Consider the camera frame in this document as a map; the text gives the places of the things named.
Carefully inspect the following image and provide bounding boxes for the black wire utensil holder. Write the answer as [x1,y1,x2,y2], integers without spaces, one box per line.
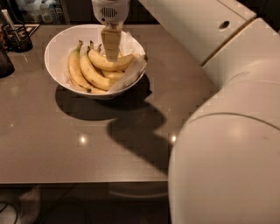
[1,10,33,53]

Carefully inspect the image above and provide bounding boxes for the white paper liner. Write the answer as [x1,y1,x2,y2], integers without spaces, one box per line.
[109,32,147,94]

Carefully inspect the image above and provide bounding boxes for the white ceramic bowl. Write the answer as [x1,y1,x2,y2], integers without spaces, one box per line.
[45,24,145,100]

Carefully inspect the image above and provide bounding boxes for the yellow banana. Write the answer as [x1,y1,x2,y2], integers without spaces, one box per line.
[87,42,135,71]
[101,70,123,81]
[80,52,116,90]
[67,40,91,93]

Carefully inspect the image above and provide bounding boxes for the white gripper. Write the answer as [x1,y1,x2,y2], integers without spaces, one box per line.
[92,0,130,62]

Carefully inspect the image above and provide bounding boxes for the dark round pot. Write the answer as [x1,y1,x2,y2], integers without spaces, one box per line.
[0,48,15,78]

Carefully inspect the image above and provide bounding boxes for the white object on floor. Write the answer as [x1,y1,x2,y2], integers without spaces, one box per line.
[0,186,41,224]

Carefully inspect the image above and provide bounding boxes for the white bottles on shelf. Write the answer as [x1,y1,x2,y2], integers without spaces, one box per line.
[16,0,65,25]

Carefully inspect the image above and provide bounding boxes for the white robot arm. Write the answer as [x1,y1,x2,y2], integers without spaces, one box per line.
[139,0,280,224]

